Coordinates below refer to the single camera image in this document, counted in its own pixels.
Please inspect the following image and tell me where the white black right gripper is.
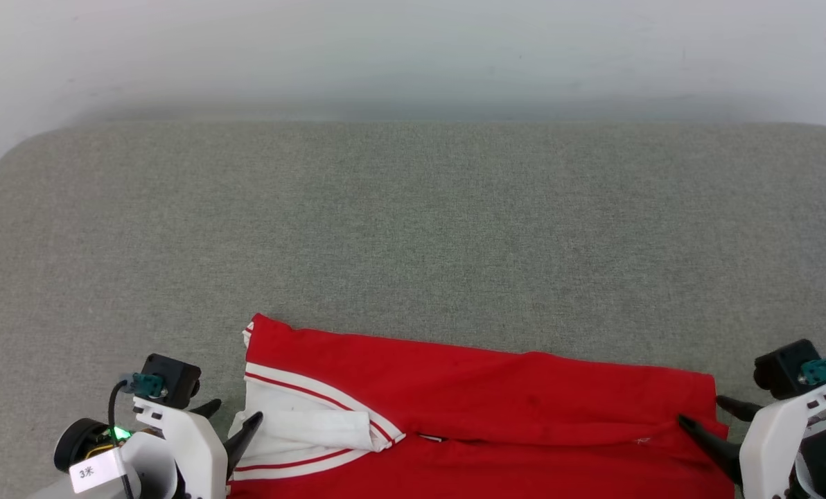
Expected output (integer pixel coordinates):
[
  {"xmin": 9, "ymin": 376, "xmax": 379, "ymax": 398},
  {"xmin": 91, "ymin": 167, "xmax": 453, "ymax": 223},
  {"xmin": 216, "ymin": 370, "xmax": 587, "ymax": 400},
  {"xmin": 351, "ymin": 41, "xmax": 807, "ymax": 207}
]
[{"xmin": 676, "ymin": 381, "xmax": 826, "ymax": 499}]

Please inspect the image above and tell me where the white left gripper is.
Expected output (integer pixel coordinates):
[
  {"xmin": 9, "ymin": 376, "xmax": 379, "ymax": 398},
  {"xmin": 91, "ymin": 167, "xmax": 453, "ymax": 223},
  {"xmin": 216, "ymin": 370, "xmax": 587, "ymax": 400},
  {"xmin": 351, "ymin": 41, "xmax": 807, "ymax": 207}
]
[{"xmin": 132, "ymin": 396, "xmax": 264, "ymax": 499}]

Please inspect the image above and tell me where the red and white garment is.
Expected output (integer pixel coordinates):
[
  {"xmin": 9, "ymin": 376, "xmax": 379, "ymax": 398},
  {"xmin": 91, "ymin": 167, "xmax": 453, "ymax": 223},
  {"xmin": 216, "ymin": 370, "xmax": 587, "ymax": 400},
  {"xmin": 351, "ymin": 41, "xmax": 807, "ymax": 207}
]
[{"xmin": 227, "ymin": 313, "xmax": 736, "ymax": 499}]

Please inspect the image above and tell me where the white paper label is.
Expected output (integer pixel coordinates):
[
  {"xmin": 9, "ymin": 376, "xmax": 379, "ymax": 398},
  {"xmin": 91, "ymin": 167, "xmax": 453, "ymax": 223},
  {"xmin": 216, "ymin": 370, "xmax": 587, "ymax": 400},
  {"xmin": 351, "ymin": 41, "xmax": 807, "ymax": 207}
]
[{"xmin": 69, "ymin": 449, "xmax": 128, "ymax": 494}]

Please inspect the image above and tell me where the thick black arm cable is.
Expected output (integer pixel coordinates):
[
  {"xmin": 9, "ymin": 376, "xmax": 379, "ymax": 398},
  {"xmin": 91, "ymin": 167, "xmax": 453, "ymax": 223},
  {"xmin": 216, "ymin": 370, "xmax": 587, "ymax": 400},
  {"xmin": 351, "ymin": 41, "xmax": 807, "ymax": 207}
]
[{"xmin": 107, "ymin": 378, "xmax": 137, "ymax": 499}]

